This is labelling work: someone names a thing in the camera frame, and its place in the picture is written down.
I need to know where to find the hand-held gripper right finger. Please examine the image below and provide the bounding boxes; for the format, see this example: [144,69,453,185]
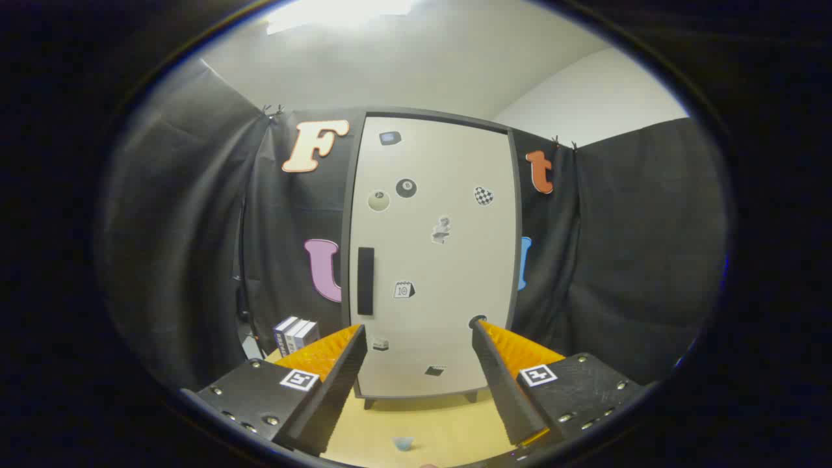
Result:
[469,318,651,450]

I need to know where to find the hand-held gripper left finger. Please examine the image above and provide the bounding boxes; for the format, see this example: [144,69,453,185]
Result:
[182,324,369,457]

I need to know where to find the black door handle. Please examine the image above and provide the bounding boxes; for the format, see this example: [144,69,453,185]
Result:
[357,247,375,316]

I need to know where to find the black backdrop stand pole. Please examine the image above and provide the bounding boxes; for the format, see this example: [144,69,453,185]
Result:
[234,195,257,355]

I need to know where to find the grey cabinet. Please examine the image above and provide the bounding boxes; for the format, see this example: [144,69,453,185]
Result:
[341,107,524,410]

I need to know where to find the black backdrop cloth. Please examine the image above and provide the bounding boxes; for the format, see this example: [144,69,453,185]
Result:
[97,58,729,391]

